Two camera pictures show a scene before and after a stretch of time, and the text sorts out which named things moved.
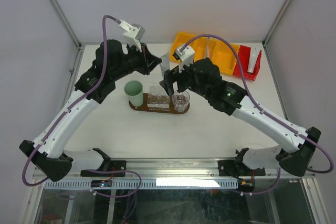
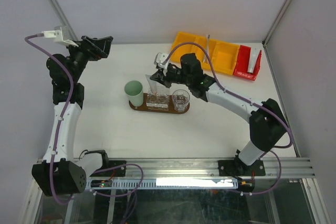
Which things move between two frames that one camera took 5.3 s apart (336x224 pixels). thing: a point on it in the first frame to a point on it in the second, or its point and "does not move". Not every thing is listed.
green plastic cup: (134, 91) does not move
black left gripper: (148, 61) to (101, 45)
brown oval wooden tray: (144, 107) does not move
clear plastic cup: (180, 100) does not move
